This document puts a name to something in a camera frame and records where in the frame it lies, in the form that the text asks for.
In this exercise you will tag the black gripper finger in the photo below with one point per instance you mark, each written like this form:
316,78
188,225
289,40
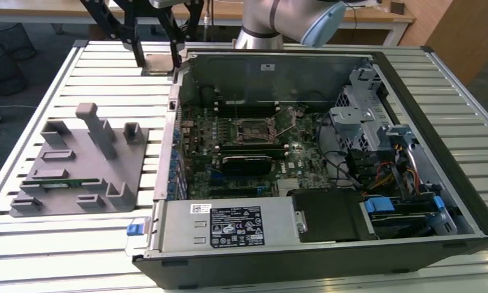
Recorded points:
140,45
177,52

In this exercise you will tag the silver square CPU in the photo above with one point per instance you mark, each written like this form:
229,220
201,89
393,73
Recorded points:
159,64

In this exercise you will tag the thin metal locking lever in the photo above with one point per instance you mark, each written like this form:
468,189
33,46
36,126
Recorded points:
236,107

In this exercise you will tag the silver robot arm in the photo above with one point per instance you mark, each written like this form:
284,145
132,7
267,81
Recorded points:
264,18

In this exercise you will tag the CPU socket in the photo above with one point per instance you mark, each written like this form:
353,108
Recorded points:
253,131

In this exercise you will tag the RAM slot with white latches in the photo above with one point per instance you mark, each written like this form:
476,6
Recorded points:
248,102
252,155
252,149
248,109

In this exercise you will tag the RAM slot with black latches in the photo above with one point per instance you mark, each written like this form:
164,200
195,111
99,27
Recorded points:
248,106
252,152
252,145
248,112

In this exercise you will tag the wooden desk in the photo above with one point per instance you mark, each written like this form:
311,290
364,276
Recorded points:
44,7
373,13

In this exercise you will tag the black mesh waste basket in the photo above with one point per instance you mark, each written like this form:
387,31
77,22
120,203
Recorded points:
8,61

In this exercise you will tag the round coin battery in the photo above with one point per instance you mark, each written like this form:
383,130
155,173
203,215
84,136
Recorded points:
299,113

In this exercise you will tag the black graphics card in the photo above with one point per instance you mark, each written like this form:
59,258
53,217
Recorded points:
245,166

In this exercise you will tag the grey parts rack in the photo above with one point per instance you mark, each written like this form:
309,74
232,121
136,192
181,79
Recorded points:
81,168

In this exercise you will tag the green motherboard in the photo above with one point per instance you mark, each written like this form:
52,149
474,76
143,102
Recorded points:
304,158

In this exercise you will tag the silver perforated drive cage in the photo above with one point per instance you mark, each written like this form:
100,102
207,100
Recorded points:
349,122

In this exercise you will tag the green RAM stick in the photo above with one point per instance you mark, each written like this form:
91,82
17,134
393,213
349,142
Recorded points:
56,183

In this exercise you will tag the silver chipset heat sink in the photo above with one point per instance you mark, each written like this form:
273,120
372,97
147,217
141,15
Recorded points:
288,186

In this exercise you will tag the small black box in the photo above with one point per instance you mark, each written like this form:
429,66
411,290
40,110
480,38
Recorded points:
397,7

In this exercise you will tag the silver power supply unit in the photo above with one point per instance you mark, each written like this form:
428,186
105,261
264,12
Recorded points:
179,226

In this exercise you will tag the blue case latch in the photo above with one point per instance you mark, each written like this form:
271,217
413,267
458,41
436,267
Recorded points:
133,230

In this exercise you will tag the black plastic shroud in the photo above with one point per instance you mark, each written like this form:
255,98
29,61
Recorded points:
329,213

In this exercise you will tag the blue disk carrier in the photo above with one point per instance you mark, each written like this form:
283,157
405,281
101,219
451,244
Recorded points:
377,205

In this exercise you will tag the wooden cabinet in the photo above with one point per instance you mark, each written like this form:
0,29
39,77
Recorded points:
471,30

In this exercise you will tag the black open PC case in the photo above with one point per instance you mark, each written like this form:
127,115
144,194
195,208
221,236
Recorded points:
268,268

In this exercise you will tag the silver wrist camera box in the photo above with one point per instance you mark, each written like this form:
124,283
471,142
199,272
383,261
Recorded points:
163,3

